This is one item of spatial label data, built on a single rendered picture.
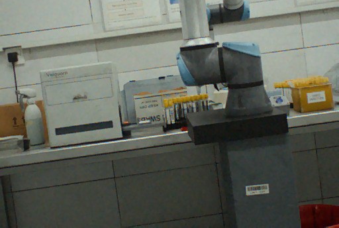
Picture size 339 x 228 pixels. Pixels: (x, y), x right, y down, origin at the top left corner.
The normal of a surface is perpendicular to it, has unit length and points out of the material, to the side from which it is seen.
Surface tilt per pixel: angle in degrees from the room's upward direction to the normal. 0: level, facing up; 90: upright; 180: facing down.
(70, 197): 90
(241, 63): 93
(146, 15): 95
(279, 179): 90
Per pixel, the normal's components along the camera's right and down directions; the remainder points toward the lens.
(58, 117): 0.04, 0.04
